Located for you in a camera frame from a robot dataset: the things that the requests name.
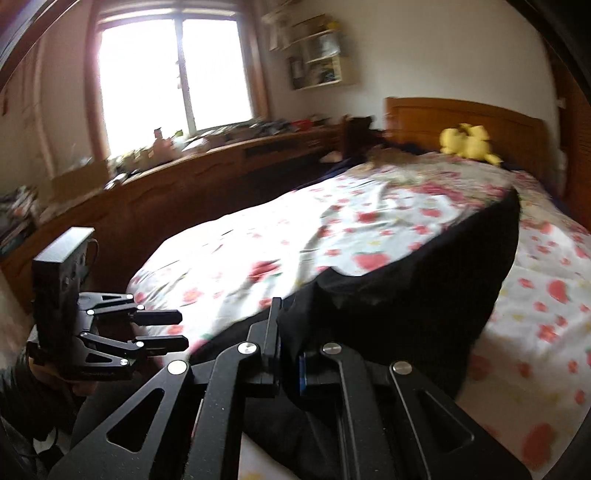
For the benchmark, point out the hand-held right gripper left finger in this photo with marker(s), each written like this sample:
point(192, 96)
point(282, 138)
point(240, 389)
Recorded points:
point(272, 350)

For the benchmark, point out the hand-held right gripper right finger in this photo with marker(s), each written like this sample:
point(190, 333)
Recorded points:
point(303, 378)

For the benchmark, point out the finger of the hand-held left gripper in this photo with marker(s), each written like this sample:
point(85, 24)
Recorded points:
point(161, 344)
point(157, 317)

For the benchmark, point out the black jacket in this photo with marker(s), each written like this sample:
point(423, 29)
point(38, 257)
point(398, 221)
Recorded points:
point(392, 314)

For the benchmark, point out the person's left forearm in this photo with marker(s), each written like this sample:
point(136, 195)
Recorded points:
point(18, 397)

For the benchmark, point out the cardboard box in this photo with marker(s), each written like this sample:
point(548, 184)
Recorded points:
point(78, 180)

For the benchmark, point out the strawberry print bed sheet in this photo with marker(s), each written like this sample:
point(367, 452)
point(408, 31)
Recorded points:
point(277, 230)

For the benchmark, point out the long wooden cabinet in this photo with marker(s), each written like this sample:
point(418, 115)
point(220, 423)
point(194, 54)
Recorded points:
point(184, 194)

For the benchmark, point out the window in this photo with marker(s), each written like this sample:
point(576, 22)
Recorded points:
point(138, 83)

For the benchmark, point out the red box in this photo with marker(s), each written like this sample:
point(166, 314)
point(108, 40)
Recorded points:
point(304, 124)

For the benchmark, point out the dark chair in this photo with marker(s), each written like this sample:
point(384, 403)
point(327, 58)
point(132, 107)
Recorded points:
point(358, 134)

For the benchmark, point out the wooden headboard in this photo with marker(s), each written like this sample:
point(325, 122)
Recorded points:
point(415, 120)

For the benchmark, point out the yellow plush toy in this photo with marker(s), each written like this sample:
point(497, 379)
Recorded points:
point(466, 143)

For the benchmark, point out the wooden wardrobe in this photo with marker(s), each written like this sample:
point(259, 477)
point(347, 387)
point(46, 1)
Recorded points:
point(577, 138)

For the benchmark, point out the dark picture frame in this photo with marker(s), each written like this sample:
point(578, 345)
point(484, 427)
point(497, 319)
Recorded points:
point(295, 71)

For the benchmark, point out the white wall shelf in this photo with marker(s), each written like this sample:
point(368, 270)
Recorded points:
point(323, 60)

